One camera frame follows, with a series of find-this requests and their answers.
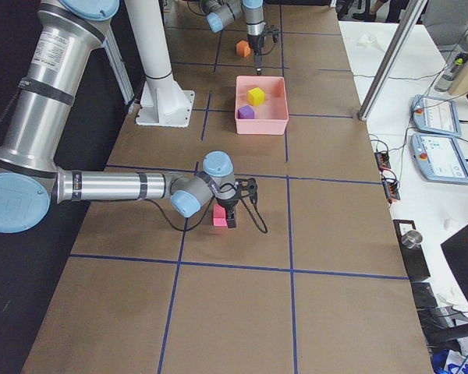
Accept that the purple foam block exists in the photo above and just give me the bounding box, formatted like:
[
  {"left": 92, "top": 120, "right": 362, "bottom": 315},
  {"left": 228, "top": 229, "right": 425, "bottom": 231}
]
[{"left": 237, "top": 105, "right": 255, "bottom": 119}]

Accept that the far teach pendant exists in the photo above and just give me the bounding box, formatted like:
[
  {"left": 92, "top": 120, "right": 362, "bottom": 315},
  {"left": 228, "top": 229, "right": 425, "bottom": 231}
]
[{"left": 411, "top": 95, "right": 462, "bottom": 137}]

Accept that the orange foam block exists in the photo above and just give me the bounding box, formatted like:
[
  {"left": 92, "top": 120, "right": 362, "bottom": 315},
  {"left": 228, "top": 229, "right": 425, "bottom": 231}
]
[{"left": 236, "top": 40, "right": 251, "bottom": 58}]

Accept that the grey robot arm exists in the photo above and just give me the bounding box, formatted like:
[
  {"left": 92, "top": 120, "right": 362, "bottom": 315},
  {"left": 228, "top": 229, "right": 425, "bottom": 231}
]
[
  {"left": 199, "top": 0, "right": 280, "bottom": 76},
  {"left": 0, "top": 1, "right": 260, "bottom": 233}
]

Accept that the red foam block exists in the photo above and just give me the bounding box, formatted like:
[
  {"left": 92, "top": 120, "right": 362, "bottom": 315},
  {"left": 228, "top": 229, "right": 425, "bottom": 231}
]
[{"left": 212, "top": 203, "right": 228, "bottom": 227}]

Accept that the teach pendant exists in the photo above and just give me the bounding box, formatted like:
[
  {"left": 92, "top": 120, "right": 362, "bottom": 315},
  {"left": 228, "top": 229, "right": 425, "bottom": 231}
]
[
  {"left": 410, "top": 132, "right": 468, "bottom": 185},
  {"left": 411, "top": 95, "right": 462, "bottom": 137}
]

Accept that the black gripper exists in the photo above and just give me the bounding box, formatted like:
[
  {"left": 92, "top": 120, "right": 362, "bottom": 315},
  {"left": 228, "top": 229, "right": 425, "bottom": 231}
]
[
  {"left": 217, "top": 178, "right": 257, "bottom": 228},
  {"left": 247, "top": 24, "right": 279, "bottom": 76}
]

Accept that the silver metal cup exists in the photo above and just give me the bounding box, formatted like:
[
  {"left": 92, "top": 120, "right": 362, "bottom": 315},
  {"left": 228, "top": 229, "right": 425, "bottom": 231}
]
[{"left": 400, "top": 230, "right": 423, "bottom": 249}]

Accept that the black box under cup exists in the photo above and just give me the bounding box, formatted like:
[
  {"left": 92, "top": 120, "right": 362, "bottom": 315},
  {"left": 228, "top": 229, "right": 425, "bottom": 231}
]
[{"left": 393, "top": 219, "right": 431, "bottom": 282}]

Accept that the near teach pendant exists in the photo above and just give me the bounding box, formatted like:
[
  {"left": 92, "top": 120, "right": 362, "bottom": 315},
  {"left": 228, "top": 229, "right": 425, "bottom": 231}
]
[{"left": 410, "top": 132, "right": 468, "bottom": 185}]

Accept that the grey aluminium post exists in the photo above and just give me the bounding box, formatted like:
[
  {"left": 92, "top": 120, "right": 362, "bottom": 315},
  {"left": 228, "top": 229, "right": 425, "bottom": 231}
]
[{"left": 357, "top": 0, "right": 427, "bottom": 121}]

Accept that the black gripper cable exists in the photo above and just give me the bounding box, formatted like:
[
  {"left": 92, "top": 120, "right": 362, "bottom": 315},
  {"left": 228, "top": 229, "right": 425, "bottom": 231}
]
[
  {"left": 142, "top": 182, "right": 269, "bottom": 235},
  {"left": 261, "top": 24, "right": 281, "bottom": 58}
]

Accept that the pink plastic bin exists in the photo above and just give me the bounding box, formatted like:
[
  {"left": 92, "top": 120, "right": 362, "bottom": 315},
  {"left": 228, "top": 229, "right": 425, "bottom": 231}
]
[{"left": 235, "top": 76, "right": 289, "bottom": 135}]

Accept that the yellow foam block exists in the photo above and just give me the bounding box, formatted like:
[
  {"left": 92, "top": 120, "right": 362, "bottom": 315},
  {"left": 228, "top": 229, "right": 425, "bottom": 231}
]
[{"left": 246, "top": 86, "right": 265, "bottom": 106}]

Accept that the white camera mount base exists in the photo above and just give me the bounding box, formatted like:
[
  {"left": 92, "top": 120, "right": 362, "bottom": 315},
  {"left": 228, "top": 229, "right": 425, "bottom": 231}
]
[{"left": 125, "top": 0, "right": 195, "bottom": 128}]

